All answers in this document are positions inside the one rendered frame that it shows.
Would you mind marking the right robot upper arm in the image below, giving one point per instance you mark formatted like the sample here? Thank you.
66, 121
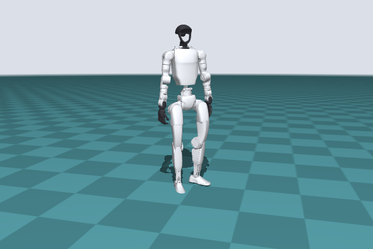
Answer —
166, 58

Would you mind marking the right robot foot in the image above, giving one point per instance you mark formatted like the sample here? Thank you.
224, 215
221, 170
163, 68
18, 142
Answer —
179, 187

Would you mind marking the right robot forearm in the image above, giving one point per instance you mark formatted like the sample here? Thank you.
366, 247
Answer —
163, 93

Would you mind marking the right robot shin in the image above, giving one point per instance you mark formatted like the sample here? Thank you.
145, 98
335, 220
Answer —
177, 162

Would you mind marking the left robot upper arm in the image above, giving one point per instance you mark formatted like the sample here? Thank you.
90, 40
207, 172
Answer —
204, 76

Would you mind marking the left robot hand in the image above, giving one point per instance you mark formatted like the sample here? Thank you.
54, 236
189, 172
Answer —
209, 105

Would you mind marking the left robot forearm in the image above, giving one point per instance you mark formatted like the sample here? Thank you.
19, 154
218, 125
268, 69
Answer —
207, 89

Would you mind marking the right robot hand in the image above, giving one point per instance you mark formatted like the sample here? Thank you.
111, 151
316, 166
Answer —
162, 113

